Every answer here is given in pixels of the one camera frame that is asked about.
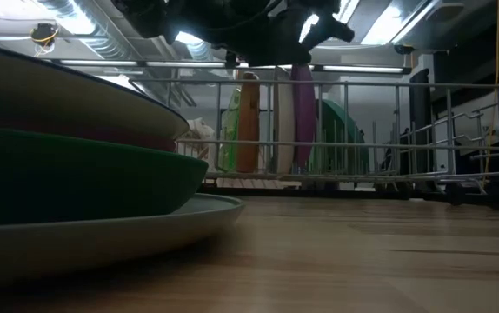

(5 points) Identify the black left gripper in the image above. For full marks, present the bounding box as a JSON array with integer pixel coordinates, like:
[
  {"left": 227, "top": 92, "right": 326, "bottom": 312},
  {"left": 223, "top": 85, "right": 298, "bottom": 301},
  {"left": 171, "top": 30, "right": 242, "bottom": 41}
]
[{"left": 214, "top": 0, "right": 356, "bottom": 67}]

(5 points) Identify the purple plate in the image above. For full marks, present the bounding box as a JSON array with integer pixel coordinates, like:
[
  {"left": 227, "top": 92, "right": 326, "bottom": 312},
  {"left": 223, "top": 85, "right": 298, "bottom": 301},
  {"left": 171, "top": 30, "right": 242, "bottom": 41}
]
[{"left": 289, "top": 63, "right": 319, "bottom": 170}]

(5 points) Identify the teal plate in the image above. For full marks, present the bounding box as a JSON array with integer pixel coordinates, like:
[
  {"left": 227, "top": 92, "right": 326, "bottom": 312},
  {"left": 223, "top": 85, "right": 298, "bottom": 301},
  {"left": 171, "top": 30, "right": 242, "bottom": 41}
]
[{"left": 338, "top": 103, "right": 371, "bottom": 174}]

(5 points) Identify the orange divided plate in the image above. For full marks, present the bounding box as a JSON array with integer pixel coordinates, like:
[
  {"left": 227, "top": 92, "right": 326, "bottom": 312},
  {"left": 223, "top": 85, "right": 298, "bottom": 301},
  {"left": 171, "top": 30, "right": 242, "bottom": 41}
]
[{"left": 235, "top": 70, "right": 263, "bottom": 175}]

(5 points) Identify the large grey plate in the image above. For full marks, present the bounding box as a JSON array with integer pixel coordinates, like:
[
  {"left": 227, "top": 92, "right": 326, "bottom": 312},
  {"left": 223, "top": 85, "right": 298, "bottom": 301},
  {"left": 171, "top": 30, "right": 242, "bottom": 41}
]
[{"left": 0, "top": 192, "right": 247, "bottom": 286}]

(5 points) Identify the dark green plate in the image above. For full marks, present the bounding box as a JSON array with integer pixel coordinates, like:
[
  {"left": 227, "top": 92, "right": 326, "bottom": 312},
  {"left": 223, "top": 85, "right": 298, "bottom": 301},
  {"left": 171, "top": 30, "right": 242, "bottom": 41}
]
[{"left": 0, "top": 124, "right": 210, "bottom": 227}]

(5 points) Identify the long ceiling light strip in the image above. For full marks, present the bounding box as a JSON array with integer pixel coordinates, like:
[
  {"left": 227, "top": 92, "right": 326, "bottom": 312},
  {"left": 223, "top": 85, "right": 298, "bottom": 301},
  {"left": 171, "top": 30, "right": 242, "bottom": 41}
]
[{"left": 56, "top": 58, "right": 409, "bottom": 75}]

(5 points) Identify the lime green plate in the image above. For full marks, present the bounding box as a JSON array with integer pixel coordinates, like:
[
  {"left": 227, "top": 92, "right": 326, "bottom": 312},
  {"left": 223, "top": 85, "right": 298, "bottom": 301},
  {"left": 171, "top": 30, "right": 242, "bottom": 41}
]
[{"left": 219, "top": 86, "right": 243, "bottom": 174}]

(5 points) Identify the white striped dish towel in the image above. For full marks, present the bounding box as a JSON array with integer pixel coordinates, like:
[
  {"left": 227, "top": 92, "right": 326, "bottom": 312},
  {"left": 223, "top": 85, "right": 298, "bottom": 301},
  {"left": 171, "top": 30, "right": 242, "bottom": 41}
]
[{"left": 186, "top": 116, "right": 216, "bottom": 171}]

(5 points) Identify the black ceiling-hung device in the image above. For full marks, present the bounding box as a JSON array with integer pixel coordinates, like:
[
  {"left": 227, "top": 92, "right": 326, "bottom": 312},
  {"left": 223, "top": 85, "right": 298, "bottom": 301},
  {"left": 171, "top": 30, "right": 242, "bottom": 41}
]
[{"left": 30, "top": 23, "right": 60, "bottom": 48}]

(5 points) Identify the grey wire dish rack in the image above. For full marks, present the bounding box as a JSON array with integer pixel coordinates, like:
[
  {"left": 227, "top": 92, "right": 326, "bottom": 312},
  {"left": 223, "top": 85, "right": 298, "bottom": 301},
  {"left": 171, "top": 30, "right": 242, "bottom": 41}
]
[{"left": 128, "top": 77, "right": 499, "bottom": 183}]

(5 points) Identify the silver ribbed ceiling duct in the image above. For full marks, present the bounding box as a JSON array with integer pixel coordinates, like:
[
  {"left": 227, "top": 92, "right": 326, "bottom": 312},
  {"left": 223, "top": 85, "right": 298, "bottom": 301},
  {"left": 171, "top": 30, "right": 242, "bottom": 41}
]
[{"left": 36, "top": 0, "right": 216, "bottom": 108}]

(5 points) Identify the thin yellow cable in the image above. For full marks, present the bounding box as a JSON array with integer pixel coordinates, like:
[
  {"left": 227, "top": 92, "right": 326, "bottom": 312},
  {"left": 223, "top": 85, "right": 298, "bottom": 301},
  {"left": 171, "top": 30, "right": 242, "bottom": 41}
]
[{"left": 30, "top": 25, "right": 61, "bottom": 58}]

